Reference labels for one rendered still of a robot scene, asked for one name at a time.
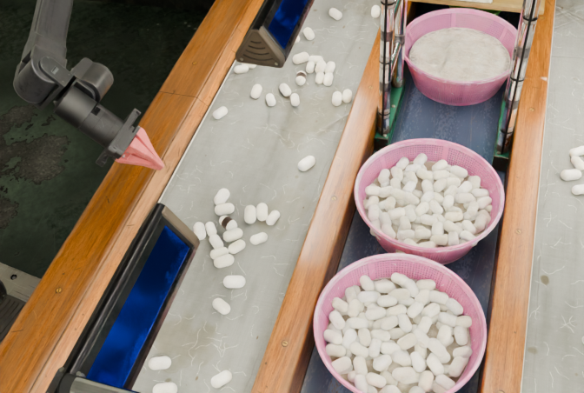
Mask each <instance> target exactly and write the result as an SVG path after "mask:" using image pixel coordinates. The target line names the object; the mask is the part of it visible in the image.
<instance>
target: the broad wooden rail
mask: <svg viewBox="0 0 584 393"><path fill-rule="evenodd" d="M263 1H264V0H215V2H214V3H213V5H212V6H211V8H210V10H209V12H208V13H207V15H206V17H205V18H204V19H203V20H202V23H201V24H200V26H199V27H198V29H197V31H196V33H195V34H194V36H193V37H192V38H191V40H190V41H189V44H188V45H187V47H186V48H185V50H184V52H183V53H182V54H181V56H180V57H179V59H178V61H177V62H176V64H175V66H174V68H173V69H172V71H171V72H170V73H169V75H168V77H167V78H166V80H165V82H164V83H163V85H162V87H161V89H160V90H159V91H158V92H157V94H156V96H155V98H154V99H153V101H152V103H151V104H150V106H149V107H148V109H147V110H146V112H145V113H144V115H143V117H142V119H141V120H140V122H139V124H138V125H139V126H140V127H142V128H143V129H144V130H145V132H146V134H147V136H148V138H149V140H150V142H151V144H152V146H153V148H154V150H155V152H156V154H157V155H158V156H159V157H160V159H161V160H162V162H163V164H164V167H163V168H162V169H161V170H155V169H151V168H148V167H145V166H142V165H134V164H127V163H118V162H117V161H115V162H114V163H113V165H112V166H111V168H110V169H109V172H108V173H107V175H106V176H105V178H104V179H103V181H102V182H101V184H100V186H99V187H98V189H97V190H96V193H95V194H94V196H93V197H92V198H91V200H90V202H89V203H88V205H87V207H86V208H85V210H84V211H83V213H82V215H81V216H80V217H79V219H78V221H77V222H76V224H75V226H74V228H73V230H72V231H71V232H70V234H69V235H68V237H67V238H66V240H65V242H64V243H63V245H62V247H61V249H60V250H59V251H58V252H57V254H56V256H55V258H54V259H53V261H52V262H51V264H50V266H49V268H48V269H47V270H46V272H45V273H44V275H43V277H42V279H41V280H40V282H39V283H38V285H37V286H36V288H35V289H34V291H33V293H32V294H31V296H30V298H29V300H28V301H27V303H26V304H25V305H24V307H23V309H22V310H21V312H20V314H19V315H18V317H17V319H16V321H15V322H14V323H13V324H12V326H11V328H10V330H9V331H8V333H7V335H6V336H5V338H4V339H3V341H2V342H1V344H0V393H45V391H46V390H47V389H48V387H49V385H50V383H51V381H52V379H53V377H54V375H55V374H56V372H57V370H58V369H59V368H61V367H63V365H64V364H65V362H66V360H67V358H68V356H69V354H70V352H71V351H72V349H73V347H74V345H75V344H76V341H77V339H78V337H79V336H80V335H81V333H82V331H83V328H84V327H85V325H86V323H87V322H88V320H89V318H90V316H91V314H92V312H93V310H94V309H95V307H96V305H97V303H98V301H99V300H100V298H101V296H102V294H103V292H104V291H105V289H106V287H107V285H108V283H109V282H110V279H111V278H112V276H113V275H114V273H115V271H116V268H117V267H118V265H119V263H120V262H121V260H122V258H123V256H124V254H125V252H126V250H127V249H128V247H129V245H130V243H131V241H132V240H133V238H134V237H135V236H136V233H137V231H138V229H139V228H140V226H141V224H142V223H143V221H144V219H145V218H146V216H147V215H148V214H149V212H150V211H151V209H152V208H153V206H154V205H155V204H156V203H158V201H159V199H160V197H161V196H162V194H163V192H164V190H165V188H166V187H167V185H168V183H169V180H170V178H171V177H172V176H173V174H174V172H175V170H176V168H177V166H178V164H179V163H180V161H181V159H182V157H183V155H184V153H185V151H186V149H187V148H188V147H189V144H190V142H191V140H192V138H193V137H194V135H195V133H196V131H197V129H198V128H199V126H200V124H201V122H202V120H203V119H204V117H205V115H206V113H207V111H208V109H209V107H210V105H211V104H212V102H213V100H214V98H215V97H216V94H217V92H218V91H219V89H220V88H221V86H222V83H223V81H224V79H225V78H226V76H227V75H228V73H229V70H230V69H231V67H232V65H233V63H234V61H235V60H236V51H237V49H238V47H239V46H240V44H241V42H242V40H243V38H244V36H245V34H246V32H247V30H248V29H249V26H250V25H251V23H252V22H253V20H254V18H255V16H256V13H257V12H258V10H259V9H260V7H261V5H262V3H263Z"/></svg>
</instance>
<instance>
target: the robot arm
mask: <svg viewBox="0 0 584 393"><path fill-rule="evenodd" d="M72 4H73V0H37V2H36V9H35V13H34V17H33V21H32V25H31V29H30V35H29V38H28V41H27V43H26V44H25V46H24V49H23V54H22V59H21V62H20V63H19V65H18V66H17V70H16V74H15V78H14V82H13V85H14V89H15V91H16V93H17V94H18V95H19V96H20V97H21V98H22V99H23V100H25V101H26V102H27V103H29V104H30V105H31V106H32V105H34V106H36V107H37V108H38V109H39V110H40V111H42V110H43V109H44V108H45V107H46V106H47V105H48V104H49V103H50V102H51V101H52V100H53V99H54V98H55V96H56V95H57V94H58V93H59V92H60V91H61V90H62V91H61V92H60V93H59V95H58V96H57V97H56V99H55V100H54V101H53V103H54V104H55V108H54V109H53V111H54V112H53V113H55V114H56V115H58V116H59V117H61V118H62V119H63V120H64V121H66V122H67V123H69V124H71V125H72V126H73V127H75V128H76V129H78V130H79V129H80V131H81V132H82V133H83V134H85V135H86V136H87V137H89V138H91V139H92V140H94V141H95V142H97V143H99V144H100V145H102V146H103V147H104V150H103V152H102V153H101V155H100V156H99V158H97V160H96V163H97V164H98V165H100V166H101V167H103V166H104V164H105V163H106V160H107V158H108V157H109V156H110V157H113V158H112V159H114V160H115V161H117V162H118V163H127V164H134V165H142V166H145V167H148V168H151V169H155V170H161V169H162V168H163V167H164V164H163V162H162V160H161V159H160V157H159V156H158V155H157V154H156V152H155V150H154V148H153V146H152V144H151V142H150V140H149V138H148V136H147V134H146V132H145V130H144V129H143V128H142V127H140V126H139V125H137V126H136V127H135V128H134V127H133V126H132V125H133V122H135V120H136V118H137V117H138V116H139V115H140V114H141V112H140V111H139V110H137V109H136V108H134V109H133V110H132V111H131V112H130V114H129V115H128V116H127V117H126V118H125V119H124V120H122V119H121V118H119V117H118V116H116V115H115V114H113V113H112V112H110V111H109V110H107V109H106V108H104V107H103V106H102V105H101V104H100V102H101V100H102V99H103V97H104V96H105V94H106V93H107V91H108V90H109V89H110V87H111V85H112V84H113V81H114V79H113V76H112V73H111V72H110V70H109V69H108V68H107V67H105V66H104V65H102V64H100V63H94V62H92V61H91V60H90V59H88V58H87V57H85V58H83V59H82V60H80V62H79V63H78V64H77V65H76V66H75V67H74V68H72V69H71V71H68V70H67V69H66V63H67V59H65V57H66V52H67V48H66V38H67V33H68V28H69V23H70V14H71V10H72ZM55 87H56V88H55ZM54 88H55V89H54ZM51 91H52V92H51ZM49 93H50V95H49ZM95 106H96V107H95Z"/></svg>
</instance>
